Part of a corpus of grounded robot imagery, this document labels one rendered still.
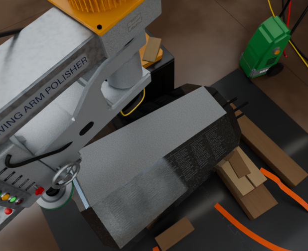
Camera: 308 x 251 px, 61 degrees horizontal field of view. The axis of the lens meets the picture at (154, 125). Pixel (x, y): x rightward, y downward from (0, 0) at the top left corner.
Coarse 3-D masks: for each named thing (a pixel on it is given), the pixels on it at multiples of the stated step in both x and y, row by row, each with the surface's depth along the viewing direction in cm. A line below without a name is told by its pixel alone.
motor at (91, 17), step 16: (48, 0) 93; (64, 0) 91; (80, 0) 83; (96, 0) 81; (112, 0) 84; (128, 0) 88; (144, 0) 90; (80, 16) 87; (96, 16) 86; (112, 16) 86; (96, 32) 84
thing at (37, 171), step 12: (12, 144) 87; (0, 156) 86; (12, 156) 90; (24, 156) 95; (0, 168) 89; (12, 168) 94; (24, 168) 99; (36, 168) 105; (48, 168) 112; (0, 180) 93; (12, 180) 98; (24, 180) 103; (36, 180) 110; (48, 180) 117; (24, 204) 114
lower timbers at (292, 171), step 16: (240, 112) 251; (240, 128) 244; (256, 128) 243; (256, 144) 236; (272, 144) 235; (272, 160) 229; (288, 160) 228; (288, 176) 222; (304, 176) 221; (256, 192) 216; (256, 208) 211
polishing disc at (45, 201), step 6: (66, 186) 147; (72, 186) 148; (60, 192) 146; (66, 192) 146; (42, 198) 145; (48, 198) 145; (54, 198) 145; (60, 198) 145; (66, 198) 144; (42, 204) 144; (48, 204) 144; (54, 204) 143; (60, 204) 143
